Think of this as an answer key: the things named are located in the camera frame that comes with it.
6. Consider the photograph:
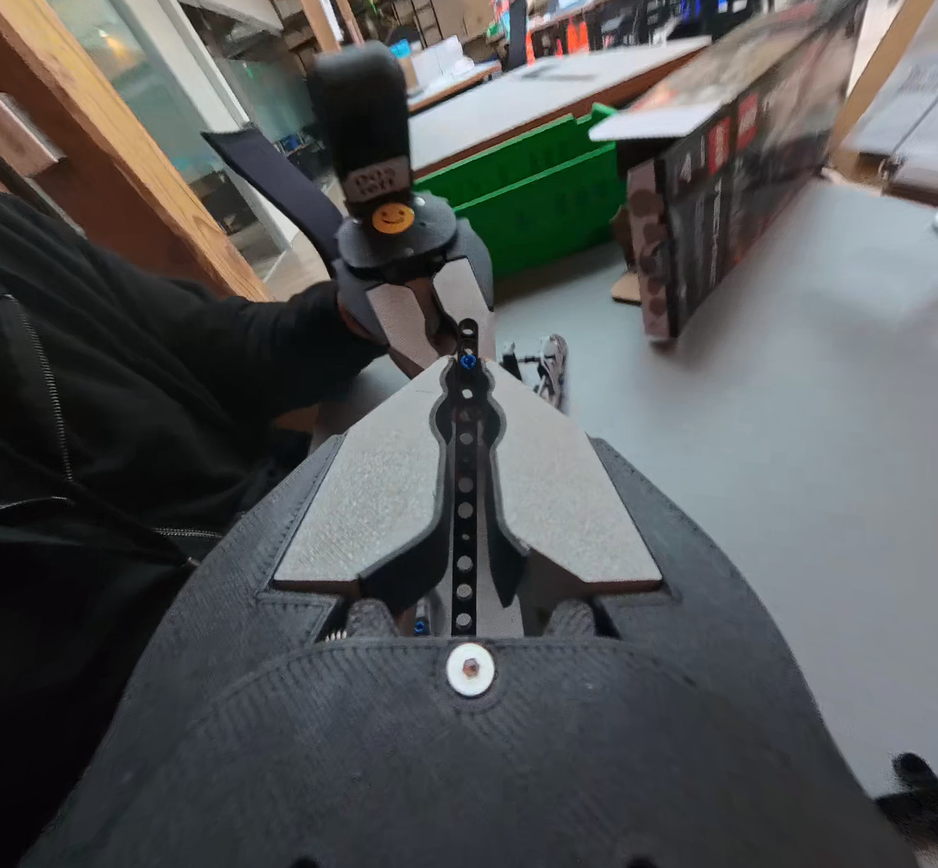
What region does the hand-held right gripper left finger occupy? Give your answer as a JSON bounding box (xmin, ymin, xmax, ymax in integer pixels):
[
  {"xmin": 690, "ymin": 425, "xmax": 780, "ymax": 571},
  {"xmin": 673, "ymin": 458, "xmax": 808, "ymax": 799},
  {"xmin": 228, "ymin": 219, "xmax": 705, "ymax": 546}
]
[{"xmin": 273, "ymin": 357, "xmax": 457, "ymax": 617}]

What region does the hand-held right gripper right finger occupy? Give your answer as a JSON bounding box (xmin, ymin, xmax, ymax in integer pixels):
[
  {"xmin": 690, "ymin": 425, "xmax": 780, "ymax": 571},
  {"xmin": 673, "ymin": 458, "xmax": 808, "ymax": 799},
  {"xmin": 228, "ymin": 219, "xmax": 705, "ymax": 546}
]
[{"xmin": 482, "ymin": 361, "xmax": 665, "ymax": 609}]

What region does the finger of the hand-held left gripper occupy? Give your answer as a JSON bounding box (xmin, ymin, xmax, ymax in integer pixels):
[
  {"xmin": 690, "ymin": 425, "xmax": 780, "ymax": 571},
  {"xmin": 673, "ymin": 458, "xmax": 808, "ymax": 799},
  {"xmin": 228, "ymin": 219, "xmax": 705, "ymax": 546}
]
[
  {"xmin": 366, "ymin": 280, "xmax": 449, "ymax": 378},
  {"xmin": 432, "ymin": 257, "xmax": 489, "ymax": 358}
]

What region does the long black lego beam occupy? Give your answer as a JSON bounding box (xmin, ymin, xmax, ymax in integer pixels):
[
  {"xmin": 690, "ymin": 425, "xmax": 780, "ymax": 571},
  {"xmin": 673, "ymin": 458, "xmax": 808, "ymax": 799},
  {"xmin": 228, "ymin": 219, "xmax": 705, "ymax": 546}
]
[{"xmin": 450, "ymin": 318, "xmax": 482, "ymax": 638}]

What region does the grey toothed lego jaw assembly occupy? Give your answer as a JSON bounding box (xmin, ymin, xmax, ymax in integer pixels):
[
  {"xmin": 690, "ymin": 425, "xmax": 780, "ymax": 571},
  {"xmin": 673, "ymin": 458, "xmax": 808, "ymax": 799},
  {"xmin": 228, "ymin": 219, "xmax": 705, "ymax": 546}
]
[{"xmin": 500, "ymin": 333, "xmax": 571, "ymax": 415}]

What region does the person's left forearm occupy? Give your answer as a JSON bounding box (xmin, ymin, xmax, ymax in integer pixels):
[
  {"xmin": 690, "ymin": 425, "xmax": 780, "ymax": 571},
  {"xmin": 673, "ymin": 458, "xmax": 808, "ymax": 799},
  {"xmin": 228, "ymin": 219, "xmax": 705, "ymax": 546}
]
[{"xmin": 147, "ymin": 275, "xmax": 385, "ymax": 433}]

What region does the black lego H connector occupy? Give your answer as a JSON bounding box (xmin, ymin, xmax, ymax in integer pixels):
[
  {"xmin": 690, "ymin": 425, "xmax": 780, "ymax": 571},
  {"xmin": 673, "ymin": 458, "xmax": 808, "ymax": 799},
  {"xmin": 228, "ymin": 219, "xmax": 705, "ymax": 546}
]
[{"xmin": 875, "ymin": 751, "xmax": 938, "ymax": 831}]

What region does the person's left hand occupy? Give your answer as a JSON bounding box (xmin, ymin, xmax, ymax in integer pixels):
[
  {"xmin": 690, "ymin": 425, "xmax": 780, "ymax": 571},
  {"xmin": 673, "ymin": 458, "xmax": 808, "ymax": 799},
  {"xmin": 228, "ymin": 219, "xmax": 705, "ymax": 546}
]
[{"xmin": 339, "ymin": 296, "xmax": 389, "ymax": 350}]

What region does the stack of white boxes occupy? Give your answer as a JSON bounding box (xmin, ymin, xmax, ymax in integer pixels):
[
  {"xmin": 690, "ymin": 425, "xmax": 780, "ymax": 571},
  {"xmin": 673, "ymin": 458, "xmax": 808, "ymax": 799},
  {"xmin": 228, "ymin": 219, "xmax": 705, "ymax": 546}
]
[{"xmin": 409, "ymin": 36, "xmax": 479, "ymax": 83}]

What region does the black office chair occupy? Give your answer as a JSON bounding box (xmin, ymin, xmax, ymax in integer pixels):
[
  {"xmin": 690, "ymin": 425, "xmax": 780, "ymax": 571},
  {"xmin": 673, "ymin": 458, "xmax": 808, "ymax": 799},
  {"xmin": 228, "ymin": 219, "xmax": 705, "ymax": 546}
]
[{"xmin": 200, "ymin": 124, "xmax": 347, "ymax": 262}]

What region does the green plastic bin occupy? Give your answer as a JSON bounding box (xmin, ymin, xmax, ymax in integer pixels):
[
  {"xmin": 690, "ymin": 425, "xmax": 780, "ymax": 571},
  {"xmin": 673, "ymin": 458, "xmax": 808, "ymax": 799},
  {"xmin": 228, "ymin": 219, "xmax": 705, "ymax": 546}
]
[{"xmin": 412, "ymin": 102, "xmax": 633, "ymax": 280}]

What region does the wood-edged grey desk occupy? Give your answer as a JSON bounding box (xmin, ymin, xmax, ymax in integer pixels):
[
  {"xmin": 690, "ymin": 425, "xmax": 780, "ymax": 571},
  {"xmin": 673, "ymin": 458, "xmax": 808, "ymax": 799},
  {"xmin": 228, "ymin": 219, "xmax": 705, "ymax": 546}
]
[{"xmin": 406, "ymin": 36, "xmax": 713, "ymax": 180}]

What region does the black monitor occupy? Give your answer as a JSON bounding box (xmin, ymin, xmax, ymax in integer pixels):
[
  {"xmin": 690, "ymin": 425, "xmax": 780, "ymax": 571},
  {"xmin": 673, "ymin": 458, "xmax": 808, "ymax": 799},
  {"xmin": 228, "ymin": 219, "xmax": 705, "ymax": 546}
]
[{"xmin": 506, "ymin": 0, "xmax": 531, "ymax": 72}]

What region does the wooden partition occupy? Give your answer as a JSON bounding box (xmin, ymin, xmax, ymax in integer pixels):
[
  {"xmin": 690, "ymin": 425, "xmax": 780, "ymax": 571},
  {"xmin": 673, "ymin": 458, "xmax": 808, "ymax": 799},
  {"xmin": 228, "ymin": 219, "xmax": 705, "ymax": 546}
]
[{"xmin": 0, "ymin": 0, "xmax": 270, "ymax": 302}]

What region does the open cardboard box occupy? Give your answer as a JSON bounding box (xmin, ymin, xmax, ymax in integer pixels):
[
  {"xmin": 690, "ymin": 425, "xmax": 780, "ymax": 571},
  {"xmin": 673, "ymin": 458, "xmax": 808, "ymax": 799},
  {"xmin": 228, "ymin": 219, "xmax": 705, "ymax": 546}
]
[{"xmin": 588, "ymin": 0, "xmax": 871, "ymax": 343}]

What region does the printed instruction sheet stand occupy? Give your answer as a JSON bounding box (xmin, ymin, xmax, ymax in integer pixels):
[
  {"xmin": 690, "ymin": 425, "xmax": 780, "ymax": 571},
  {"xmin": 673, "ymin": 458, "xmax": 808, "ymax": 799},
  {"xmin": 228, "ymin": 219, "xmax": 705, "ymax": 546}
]
[{"xmin": 828, "ymin": 0, "xmax": 938, "ymax": 207}]

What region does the glass wall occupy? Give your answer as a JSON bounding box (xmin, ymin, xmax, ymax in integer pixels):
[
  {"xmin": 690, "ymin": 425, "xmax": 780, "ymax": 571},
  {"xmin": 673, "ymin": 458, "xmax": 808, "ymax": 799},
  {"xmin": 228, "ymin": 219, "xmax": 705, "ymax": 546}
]
[{"xmin": 0, "ymin": 0, "xmax": 318, "ymax": 262}]

